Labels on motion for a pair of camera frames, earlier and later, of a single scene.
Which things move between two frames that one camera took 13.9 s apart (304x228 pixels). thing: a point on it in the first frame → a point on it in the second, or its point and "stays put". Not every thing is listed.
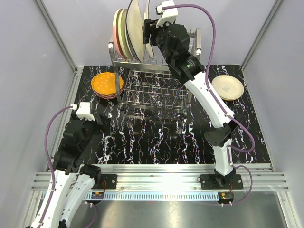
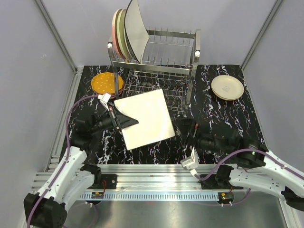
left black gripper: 100,128 → 119,121
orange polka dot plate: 105,82 stays put
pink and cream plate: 116,32 stays put
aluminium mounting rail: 172,177 stays put
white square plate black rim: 148,48 → 150,110
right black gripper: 150,28 → 184,125
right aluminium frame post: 262,30 stays put
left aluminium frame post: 57,37 stays put
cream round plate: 228,86 stays put
